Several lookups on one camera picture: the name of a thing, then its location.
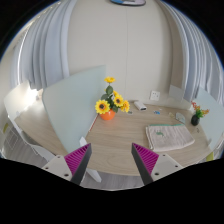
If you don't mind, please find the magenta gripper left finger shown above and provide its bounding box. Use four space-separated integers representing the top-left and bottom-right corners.
41 143 93 186

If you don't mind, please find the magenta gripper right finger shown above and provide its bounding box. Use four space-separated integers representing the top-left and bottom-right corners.
131 142 184 186

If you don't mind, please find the beige folded towel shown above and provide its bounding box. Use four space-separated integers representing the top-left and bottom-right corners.
146 124 195 152

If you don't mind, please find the small white box device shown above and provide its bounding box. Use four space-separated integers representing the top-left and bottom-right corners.
134 101 147 111

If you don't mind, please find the small grey oval object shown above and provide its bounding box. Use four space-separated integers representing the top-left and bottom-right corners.
176 112 185 124

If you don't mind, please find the frosted glass desk divider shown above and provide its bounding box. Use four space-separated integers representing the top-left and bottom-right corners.
42 66 106 153

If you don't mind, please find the sunflower bouquet in orange pot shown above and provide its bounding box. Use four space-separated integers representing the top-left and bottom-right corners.
95 76 130 120

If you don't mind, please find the small plant in black vase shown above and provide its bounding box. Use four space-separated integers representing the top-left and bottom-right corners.
191 102 209 126

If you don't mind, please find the right frosted glass divider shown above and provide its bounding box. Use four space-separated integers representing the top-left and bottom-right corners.
195 88 224 148

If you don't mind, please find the white chair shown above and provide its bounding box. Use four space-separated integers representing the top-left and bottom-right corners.
4 81 54 161

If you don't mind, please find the left grey curtain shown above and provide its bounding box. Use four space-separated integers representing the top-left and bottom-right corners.
10 0 77 90

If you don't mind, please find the grey curtain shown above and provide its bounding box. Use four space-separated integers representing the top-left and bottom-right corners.
157 0 224 105
10 0 77 90

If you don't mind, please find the right grey curtain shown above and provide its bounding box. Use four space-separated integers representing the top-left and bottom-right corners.
157 0 224 105

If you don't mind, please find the white wall socket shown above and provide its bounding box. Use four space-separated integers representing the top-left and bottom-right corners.
150 91 160 101

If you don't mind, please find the round wall clock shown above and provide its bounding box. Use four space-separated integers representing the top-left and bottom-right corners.
110 0 146 7

